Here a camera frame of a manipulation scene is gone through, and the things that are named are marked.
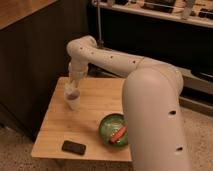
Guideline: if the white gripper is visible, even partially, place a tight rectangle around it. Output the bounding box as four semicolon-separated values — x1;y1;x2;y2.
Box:
68;69;88;89

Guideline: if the white sponge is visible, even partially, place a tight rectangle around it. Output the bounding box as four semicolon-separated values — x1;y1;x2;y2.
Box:
67;94;78;100

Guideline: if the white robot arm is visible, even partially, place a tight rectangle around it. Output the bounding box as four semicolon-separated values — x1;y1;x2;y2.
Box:
67;36;192;171

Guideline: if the wooden table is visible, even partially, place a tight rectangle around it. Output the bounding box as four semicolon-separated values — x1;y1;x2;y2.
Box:
31;77;131;162

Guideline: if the dark wooden cabinet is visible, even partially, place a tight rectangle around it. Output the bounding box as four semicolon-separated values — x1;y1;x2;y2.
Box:
0;0;89;140

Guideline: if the green bowl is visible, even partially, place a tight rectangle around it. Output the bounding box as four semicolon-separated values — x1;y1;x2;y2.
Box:
98;113;128;147

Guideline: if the orange carrot toy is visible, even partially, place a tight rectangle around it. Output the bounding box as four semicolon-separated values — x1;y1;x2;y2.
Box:
109;126;127;144

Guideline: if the black smartphone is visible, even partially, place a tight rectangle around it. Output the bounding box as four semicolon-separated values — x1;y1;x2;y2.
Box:
62;140;86;155

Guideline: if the metal shelf rack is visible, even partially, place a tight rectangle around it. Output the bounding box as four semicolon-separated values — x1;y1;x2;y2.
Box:
87;3;213;117

